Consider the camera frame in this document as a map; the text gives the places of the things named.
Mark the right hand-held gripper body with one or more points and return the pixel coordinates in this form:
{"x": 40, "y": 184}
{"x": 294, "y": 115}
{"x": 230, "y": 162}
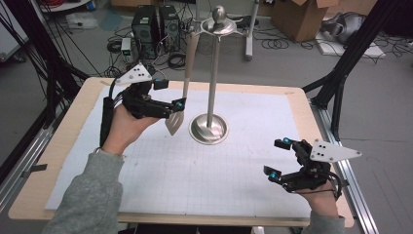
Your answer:
{"x": 311, "y": 175}

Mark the grey bag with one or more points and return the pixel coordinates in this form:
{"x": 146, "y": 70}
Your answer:
{"x": 344, "y": 27}

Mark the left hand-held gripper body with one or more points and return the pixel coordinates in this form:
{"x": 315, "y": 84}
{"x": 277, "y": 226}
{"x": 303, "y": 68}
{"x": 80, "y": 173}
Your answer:
{"x": 142, "y": 104}

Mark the aluminium rail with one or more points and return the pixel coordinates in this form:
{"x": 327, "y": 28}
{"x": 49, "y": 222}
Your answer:
{"x": 29, "y": 152}
{"x": 363, "y": 208}

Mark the person's left hand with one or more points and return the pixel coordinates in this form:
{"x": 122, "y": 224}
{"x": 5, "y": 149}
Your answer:
{"x": 126, "y": 130}

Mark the white flat board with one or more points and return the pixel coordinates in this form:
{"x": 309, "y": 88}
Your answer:
{"x": 373, "y": 52}

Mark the small white power device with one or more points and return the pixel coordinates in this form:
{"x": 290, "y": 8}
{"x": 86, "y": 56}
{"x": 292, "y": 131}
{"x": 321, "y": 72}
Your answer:
{"x": 126, "y": 48}

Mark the white metal floor stand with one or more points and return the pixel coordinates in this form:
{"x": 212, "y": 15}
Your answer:
{"x": 249, "y": 39}

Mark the white round table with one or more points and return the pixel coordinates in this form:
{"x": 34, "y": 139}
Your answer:
{"x": 65, "y": 5}

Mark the person's right hand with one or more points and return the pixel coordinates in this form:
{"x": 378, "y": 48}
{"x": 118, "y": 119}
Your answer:
{"x": 321, "y": 201}

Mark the steel utensil stand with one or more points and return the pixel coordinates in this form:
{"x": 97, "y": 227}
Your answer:
{"x": 212, "y": 81}

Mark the beige slotted spatula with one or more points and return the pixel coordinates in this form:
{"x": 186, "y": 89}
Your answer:
{"x": 188, "y": 65}

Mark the black computer tower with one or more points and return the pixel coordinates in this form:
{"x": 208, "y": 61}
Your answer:
{"x": 169, "y": 27}
{"x": 145, "y": 31}

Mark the white cabinet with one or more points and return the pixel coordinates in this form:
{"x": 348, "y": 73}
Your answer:
{"x": 9, "y": 35}

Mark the white grid mat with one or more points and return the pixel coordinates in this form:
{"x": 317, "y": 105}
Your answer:
{"x": 207, "y": 182}

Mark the brown cardboard box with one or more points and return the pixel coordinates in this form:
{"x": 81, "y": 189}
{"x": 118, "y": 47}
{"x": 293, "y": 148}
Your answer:
{"x": 298, "y": 19}

